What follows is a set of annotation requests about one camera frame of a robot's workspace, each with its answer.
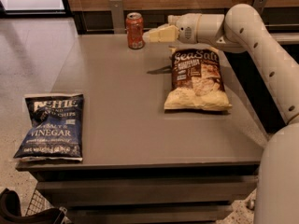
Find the brown sea salt chip bag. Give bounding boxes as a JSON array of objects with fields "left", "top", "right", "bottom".
[{"left": 164, "top": 48, "right": 232, "bottom": 111}]

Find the grey lower drawer front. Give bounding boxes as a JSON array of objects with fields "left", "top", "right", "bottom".
[{"left": 68, "top": 205, "right": 233, "bottom": 224}]

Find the left metal wall bracket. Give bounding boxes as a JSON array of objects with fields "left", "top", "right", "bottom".
[{"left": 109, "top": 0, "right": 125, "bottom": 34}]

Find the right metal wall bracket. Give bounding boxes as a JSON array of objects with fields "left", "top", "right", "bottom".
[{"left": 252, "top": 0, "right": 268, "bottom": 14}]

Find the grey upper drawer front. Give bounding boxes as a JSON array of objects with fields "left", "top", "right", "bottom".
[{"left": 37, "top": 175, "right": 256, "bottom": 206}]

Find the black white cylinder on floor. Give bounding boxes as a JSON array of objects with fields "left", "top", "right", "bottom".
[{"left": 247, "top": 199, "right": 255, "bottom": 210}]

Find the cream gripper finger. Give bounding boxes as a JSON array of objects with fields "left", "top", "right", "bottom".
[
  {"left": 149, "top": 24, "right": 178, "bottom": 42},
  {"left": 143, "top": 24, "right": 168, "bottom": 41}
]

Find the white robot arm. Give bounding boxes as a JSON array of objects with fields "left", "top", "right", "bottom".
[{"left": 144, "top": 4, "right": 299, "bottom": 224}]

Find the grey drawer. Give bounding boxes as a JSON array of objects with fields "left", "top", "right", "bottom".
[
  {"left": 68, "top": 205, "right": 233, "bottom": 224},
  {"left": 37, "top": 175, "right": 256, "bottom": 206}
]

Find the metal wall bracket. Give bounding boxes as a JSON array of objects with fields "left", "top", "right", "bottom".
[
  {"left": 252, "top": 0, "right": 268, "bottom": 14},
  {"left": 109, "top": 0, "right": 125, "bottom": 34}
]

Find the red coke can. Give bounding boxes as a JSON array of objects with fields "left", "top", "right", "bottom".
[{"left": 126, "top": 12, "right": 145, "bottom": 49}]

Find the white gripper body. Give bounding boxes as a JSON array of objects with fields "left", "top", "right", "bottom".
[{"left": 168, "top": 13, "right": 202, "bottom": 44}]

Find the blue Kettle chip bag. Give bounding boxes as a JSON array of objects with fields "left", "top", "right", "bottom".
[{"left": 14, "top": 93, "right": 84, "bottom": 161}]

